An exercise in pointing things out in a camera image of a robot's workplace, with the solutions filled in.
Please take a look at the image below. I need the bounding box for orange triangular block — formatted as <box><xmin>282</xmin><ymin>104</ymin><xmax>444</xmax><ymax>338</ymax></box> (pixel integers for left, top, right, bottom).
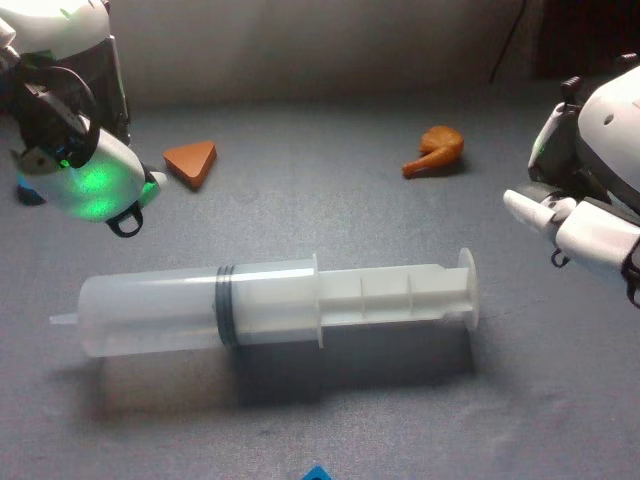
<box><xmin>163</xmin><ymin>140</ymin><xmax>219</xmax><ymax>191</ymax></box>

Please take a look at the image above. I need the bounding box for grey table cloth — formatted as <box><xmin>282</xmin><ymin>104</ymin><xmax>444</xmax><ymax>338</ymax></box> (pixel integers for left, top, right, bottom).
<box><xmin>0</xmin><ymin>79</ymin><xmax>640</xmax><ymax>480</ymax></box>

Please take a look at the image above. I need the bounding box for thin black cable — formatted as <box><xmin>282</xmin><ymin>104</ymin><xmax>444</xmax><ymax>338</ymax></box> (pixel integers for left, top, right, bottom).
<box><xmin>488</xmin><ymin>0</ymin><xmax>529</xmax><ymax>85</ymax></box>

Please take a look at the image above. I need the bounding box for large clear plastic syringe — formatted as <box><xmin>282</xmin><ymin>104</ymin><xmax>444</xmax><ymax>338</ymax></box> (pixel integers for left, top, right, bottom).
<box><xmin>48</xmin><ymin>247</ymin><xmax>481</xmax><ymax>359</ymax></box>

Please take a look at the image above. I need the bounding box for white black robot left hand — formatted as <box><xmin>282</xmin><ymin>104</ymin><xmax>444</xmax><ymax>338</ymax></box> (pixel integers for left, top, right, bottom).
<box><xmin>0</xmin><ymin>0</ymin><xmax>171</xmax><ymax>239</ymax></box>

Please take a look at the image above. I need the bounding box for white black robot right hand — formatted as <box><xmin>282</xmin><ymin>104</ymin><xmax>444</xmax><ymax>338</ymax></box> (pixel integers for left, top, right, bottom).
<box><xmin>502</xmin><ymin>52</ymin><xmax>640</xmax><ymax>309</ymax></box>

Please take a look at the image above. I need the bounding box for toy chicken drumstick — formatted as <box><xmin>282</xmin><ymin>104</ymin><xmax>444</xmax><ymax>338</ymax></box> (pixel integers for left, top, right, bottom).
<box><xmin>402</xmin><ymin>124</ymin><xmax>465</xmax><ymax>180</ymax></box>

